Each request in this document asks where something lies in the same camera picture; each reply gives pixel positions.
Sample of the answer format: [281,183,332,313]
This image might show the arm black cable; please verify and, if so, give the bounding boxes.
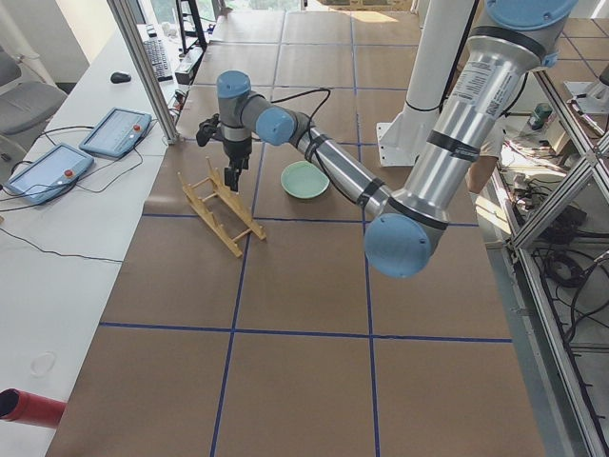
[259,88,372,210]

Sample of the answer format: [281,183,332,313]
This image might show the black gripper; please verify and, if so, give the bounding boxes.
[223,138,251,192]

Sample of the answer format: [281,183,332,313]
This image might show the blue teach pendant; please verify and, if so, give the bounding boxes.
[79,108,152,158]
[5,143,94,204]

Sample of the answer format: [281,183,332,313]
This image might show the green ceramic plate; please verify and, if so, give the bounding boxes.
[280,161,329,200]

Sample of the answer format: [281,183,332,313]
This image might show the black keyboard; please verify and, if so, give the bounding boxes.
[143,38,172,82]

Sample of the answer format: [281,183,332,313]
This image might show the grey office chair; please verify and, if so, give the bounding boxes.
[0,47,68,158]

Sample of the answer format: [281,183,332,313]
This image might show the aluminium frame post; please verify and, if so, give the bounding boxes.
[107,0,180,145]

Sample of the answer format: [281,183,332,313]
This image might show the wooden plate rack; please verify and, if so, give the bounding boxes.
[177,157,266,258]

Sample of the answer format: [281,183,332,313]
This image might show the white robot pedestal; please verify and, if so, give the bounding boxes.
[377,0,479,167]

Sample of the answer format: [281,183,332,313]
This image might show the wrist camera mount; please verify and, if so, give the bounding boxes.
[195,113,224,148]

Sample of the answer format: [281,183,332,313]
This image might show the person in beige shirt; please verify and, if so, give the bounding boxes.
[466,120,505,194]

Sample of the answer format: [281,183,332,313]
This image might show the near blue teach pendant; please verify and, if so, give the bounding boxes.
[5,143,94,204]

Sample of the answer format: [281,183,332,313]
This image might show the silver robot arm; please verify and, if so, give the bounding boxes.
[216,1,574,278]

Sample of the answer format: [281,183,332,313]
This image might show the far blue teach pendant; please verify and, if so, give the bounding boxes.
[79,108,152,158]

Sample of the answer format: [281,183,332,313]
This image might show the red cylinder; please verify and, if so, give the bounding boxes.
[1,388,67,428]

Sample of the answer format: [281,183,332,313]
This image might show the black computer mouse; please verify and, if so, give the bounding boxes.
[109,71,131,84]

